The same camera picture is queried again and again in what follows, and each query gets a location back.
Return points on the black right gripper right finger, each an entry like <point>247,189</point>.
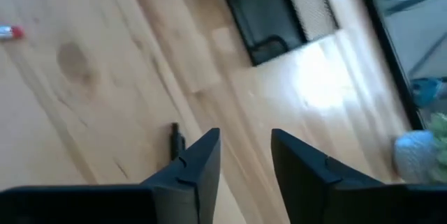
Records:
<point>349,206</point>

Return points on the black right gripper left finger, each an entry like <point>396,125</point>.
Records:
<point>104,206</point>

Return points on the thin black pen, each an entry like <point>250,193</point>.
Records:
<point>176,142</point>

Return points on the orange wooden pencil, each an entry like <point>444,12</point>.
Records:
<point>10,33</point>

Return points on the black mesh desk organizer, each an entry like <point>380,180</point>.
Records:
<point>265,18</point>

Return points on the green faux plant white pot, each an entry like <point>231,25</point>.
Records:
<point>413,154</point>

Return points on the black aluminium table frame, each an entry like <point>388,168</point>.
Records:
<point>384,42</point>

